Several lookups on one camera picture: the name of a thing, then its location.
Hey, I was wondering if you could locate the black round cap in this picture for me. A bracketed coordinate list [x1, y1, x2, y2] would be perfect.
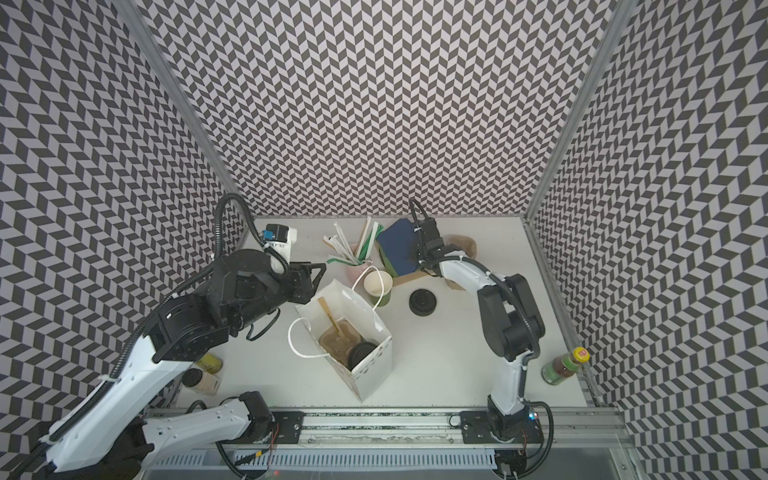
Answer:
[181, 368, 204, 388]

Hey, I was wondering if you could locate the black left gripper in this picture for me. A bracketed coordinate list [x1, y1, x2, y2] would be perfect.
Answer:
[231, 261, 327, 333]

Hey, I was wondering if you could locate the brown tea bottle yellow cap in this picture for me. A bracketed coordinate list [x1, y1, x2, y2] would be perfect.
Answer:
[541, 347, 591, 386]

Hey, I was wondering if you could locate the stack of pulp cup carriers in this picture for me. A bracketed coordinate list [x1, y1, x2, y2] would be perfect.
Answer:
[443, 235, 478, 259]

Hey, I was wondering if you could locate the dark blue napkin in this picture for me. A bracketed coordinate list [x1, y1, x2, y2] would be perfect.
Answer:
[376, 218, 418, 277]

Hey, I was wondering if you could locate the pulp cup carrier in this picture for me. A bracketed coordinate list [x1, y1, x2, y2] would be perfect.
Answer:
[319, 322, 363, 367]

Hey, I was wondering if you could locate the cardboard napkin box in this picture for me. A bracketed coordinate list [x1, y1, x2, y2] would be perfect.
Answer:
[384, 265, 429, 286]

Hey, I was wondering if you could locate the yellow-green drink bottle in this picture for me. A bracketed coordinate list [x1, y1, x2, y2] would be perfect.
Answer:
[195, 352, 223, 375]

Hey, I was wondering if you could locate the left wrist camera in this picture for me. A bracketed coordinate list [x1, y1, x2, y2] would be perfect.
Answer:
[262, 223, 298, 262]

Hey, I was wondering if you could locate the pink metal bucket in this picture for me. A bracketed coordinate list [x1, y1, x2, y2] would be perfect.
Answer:
[345, 261, 372, 285]

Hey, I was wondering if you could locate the black cup lid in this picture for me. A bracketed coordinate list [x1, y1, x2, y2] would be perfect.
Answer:
[347, 341, 377, 371]

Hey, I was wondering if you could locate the metal base rail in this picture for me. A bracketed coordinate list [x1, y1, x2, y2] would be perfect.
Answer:
[153, 407, 647, 479]

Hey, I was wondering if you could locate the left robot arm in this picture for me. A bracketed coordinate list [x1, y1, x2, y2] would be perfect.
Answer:
[9, 193, 326, 479]

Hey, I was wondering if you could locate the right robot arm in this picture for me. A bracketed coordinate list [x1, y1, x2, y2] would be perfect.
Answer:
[414, 217, 546, 443]

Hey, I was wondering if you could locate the wooden stir stick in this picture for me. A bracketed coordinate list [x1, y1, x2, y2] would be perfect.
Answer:
[318, 297, 348, 340]

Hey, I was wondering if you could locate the green paper cup stack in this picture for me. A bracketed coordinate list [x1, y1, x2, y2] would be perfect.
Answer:
[363, 269, 393, 307]

